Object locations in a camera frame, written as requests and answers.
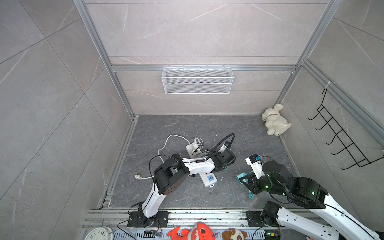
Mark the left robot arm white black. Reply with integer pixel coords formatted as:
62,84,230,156
139,149,236,219

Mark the white power strip cord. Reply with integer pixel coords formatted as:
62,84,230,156
157,134,193,155

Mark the white power plug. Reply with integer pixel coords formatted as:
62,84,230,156
135,174,152,180

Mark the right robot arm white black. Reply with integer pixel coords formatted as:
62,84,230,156
239,156,384,240

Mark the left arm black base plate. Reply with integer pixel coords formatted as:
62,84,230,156
127,211,169,228

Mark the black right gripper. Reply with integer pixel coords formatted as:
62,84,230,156
238,170,288,197

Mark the white power strip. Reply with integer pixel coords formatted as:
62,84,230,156
191,146,217,188

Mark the white alarm clock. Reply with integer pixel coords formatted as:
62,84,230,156
84,227,114,240

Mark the white USB charger adapter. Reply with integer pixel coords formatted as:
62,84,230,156
186,142,200,158

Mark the brown dog plush toy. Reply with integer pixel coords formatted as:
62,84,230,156
222,229,248,240

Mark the white wire mesh basket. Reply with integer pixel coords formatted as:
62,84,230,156
162,67,234,95

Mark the red plush toy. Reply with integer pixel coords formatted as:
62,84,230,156
167,223,216,240

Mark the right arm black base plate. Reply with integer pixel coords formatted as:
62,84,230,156
245,210,279,227

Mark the white plush bear toy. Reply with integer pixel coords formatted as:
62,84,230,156
262,104,292,137

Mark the teal charger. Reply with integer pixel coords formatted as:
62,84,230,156
237,173,248,184

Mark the teal cable bundle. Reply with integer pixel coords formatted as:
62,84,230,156
236,172,256,200

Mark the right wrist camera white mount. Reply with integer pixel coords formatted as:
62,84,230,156
246,154,265,179

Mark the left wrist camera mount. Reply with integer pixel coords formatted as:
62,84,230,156
219,144,228,153

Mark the black wire hook rack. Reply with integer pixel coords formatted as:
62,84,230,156
308,89,384,171

